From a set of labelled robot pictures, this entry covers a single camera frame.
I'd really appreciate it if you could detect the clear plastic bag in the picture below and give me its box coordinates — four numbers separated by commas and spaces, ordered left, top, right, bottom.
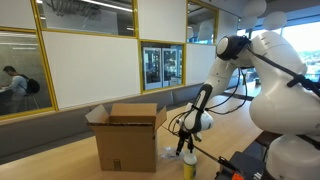
159, 147, 180, 159

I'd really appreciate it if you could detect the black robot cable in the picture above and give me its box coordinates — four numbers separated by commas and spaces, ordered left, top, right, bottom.
167, 66, 248, 136

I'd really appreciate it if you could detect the grey bench sofa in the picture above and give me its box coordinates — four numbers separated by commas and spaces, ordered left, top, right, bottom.
0, 79, 241, 164

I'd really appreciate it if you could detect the orange black tool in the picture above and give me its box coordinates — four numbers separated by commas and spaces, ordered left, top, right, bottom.
214, 155, 264, 180

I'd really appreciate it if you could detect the person with backpack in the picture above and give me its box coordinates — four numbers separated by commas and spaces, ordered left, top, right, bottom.
3, 66, 40, 113

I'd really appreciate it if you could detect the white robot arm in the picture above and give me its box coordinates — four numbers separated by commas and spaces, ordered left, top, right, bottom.
179, 31, 320, 180

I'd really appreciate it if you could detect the brown cardboard box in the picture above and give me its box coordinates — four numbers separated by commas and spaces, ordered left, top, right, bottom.
85, 103, 167, 172

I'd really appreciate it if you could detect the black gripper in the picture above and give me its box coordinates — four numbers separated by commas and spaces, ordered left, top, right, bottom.
176, 129, 190, 156

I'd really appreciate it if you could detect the white yellow spray bottle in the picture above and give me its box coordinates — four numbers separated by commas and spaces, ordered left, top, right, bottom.
183, 143, 197, 180

